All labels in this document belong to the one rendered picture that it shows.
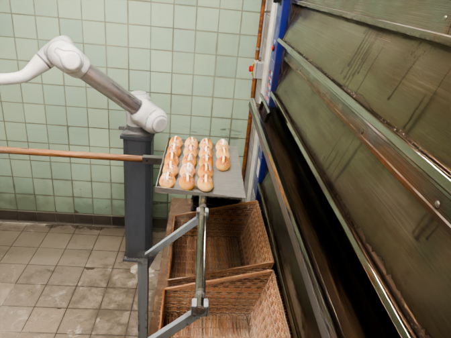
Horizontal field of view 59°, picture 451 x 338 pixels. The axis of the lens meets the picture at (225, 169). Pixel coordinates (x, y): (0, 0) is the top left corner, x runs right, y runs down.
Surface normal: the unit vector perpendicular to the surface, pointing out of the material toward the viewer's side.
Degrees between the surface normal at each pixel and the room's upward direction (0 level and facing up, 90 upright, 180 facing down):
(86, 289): 0
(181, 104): 90
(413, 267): 69
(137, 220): 90
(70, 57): 87
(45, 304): 0
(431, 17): 90
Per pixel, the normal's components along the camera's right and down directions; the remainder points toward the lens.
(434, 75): -0.90, -0.37
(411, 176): -0.99, -0.07
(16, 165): 0.04, 0.43
